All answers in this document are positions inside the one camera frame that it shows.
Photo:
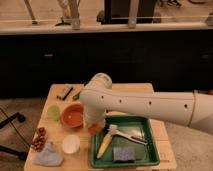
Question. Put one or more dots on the green plastic tray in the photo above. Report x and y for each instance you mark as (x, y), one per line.
(145, 155)

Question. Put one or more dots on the black marker pen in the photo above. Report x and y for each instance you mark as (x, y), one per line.
(64, 93)

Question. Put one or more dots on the orange apple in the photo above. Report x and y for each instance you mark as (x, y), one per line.
(94, 129)

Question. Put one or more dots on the light blue cloth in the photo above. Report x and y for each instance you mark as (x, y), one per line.
(48, 157)

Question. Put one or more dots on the white paper cup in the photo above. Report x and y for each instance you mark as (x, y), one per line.
(71, 144)

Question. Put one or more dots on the black office chair base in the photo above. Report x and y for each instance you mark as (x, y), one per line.
(10, 132)

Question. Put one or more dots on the wooden table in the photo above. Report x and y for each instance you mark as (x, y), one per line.
(80, 161)

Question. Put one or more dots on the orange plastic bowl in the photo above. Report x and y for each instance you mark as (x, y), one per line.
(72, 116)

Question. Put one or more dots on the blue grey sponge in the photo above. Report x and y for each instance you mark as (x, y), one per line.
(123, 154)

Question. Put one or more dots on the white dish brush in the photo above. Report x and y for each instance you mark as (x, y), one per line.
(113, 130)

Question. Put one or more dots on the yellow corn cob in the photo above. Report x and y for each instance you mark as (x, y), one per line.
(104, 145)

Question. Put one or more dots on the green vegetable piece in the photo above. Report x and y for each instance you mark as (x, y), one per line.
(76, 96)

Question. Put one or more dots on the red grape bunch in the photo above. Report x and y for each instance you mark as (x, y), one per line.
(39, 141)

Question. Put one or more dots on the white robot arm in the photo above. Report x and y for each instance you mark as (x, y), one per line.
(190, 109)

